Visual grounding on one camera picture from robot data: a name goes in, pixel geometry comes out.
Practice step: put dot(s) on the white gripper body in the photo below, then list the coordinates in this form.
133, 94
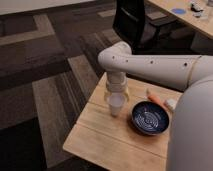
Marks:
116, 82

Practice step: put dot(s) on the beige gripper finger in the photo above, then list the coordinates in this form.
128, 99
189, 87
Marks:
106, 95
126, 96

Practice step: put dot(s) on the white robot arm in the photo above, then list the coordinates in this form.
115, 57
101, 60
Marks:
190, 141

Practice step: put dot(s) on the dark blue ceramic bowl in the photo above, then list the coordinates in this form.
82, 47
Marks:
149, 118

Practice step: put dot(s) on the orange carrot toy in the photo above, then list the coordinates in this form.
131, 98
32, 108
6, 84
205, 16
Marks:
154, 98

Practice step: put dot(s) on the small white rectangular block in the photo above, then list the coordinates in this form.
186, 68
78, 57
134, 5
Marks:
171, 104

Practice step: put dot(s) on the black office chair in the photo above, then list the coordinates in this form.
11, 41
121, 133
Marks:
146, 29

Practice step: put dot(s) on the blue round coaster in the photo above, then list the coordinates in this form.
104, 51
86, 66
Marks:
178, 11

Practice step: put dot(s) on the small grey object on desk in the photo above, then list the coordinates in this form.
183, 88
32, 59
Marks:
197, 15

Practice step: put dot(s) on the light wooden desk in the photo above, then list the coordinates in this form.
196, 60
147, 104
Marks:
203, 24

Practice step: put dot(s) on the small white gadget on desk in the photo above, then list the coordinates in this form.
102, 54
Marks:
195, 7

